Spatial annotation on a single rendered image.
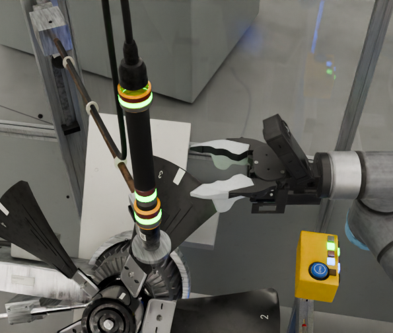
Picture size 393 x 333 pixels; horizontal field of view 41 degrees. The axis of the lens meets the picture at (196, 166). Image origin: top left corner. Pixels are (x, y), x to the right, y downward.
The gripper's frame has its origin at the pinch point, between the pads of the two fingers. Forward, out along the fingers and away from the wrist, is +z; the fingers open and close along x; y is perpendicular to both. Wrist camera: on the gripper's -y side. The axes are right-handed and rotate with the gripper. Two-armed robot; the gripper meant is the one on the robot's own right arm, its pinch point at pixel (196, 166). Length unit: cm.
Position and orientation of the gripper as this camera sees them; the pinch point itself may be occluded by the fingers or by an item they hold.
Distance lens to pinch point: 79.7
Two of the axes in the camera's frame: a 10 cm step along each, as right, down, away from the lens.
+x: -0.1, -7.3, 6.8
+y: 0.0, 6.8, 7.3
